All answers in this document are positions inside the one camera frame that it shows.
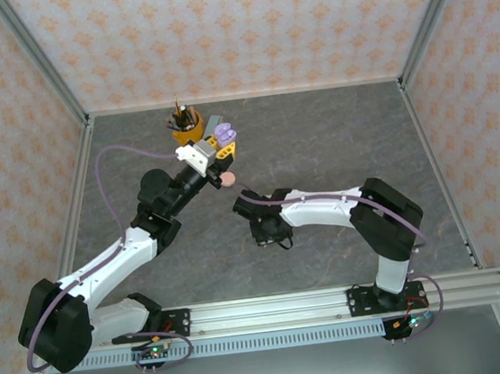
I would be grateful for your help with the purple earbud charging case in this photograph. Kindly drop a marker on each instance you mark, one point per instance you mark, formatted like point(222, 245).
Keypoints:
point(225, 132)

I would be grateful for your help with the pink earbud charging case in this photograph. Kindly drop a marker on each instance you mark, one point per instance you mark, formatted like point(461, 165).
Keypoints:
point(230, 179)

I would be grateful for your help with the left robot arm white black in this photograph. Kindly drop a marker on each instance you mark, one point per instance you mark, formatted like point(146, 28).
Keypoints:
point(113, 259)

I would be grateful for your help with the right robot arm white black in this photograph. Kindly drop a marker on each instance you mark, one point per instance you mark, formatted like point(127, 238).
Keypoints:
point(316, 211)

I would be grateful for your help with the grey-blue eraser block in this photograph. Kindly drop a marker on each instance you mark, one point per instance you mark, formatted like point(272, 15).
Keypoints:
point(215, 121)

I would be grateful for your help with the yellow pencil cup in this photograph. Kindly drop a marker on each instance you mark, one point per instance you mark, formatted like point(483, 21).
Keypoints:
point(190, 135)

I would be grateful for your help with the beige wooden pencil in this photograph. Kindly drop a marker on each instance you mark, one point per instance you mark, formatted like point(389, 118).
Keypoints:
point(192, 112)

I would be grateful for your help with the black pen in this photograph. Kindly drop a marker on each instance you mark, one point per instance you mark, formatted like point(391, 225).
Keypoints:
point(184, 113)

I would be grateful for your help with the blue pen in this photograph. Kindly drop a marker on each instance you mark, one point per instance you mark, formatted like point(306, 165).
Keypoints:
point(172, 126)

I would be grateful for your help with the orange pencil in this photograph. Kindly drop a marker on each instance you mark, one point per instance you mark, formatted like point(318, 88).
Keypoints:
point(176, 105)

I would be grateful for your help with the aluminium table side rail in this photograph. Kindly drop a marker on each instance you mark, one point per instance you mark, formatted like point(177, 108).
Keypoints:
point(74, 216)
point(439, 174)

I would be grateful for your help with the wide aluminium mounting rail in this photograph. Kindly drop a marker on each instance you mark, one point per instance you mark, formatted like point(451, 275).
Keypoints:
point(268, 311)

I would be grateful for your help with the aluminium table back rail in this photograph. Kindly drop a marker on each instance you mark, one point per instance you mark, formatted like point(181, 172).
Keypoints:
point(311, 88)

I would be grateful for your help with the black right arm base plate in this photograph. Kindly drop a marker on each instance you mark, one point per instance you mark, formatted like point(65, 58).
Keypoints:
point(358, 303)

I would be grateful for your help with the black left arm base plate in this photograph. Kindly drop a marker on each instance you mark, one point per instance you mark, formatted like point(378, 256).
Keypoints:
point(180, 323)

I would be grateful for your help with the aluminium frame post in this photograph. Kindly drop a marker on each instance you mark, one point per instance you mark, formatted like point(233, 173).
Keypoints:
point(433, 12)
point(39, 57)

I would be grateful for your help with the small black rail bracket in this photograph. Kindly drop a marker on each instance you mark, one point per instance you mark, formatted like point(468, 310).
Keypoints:
point(469, 248)

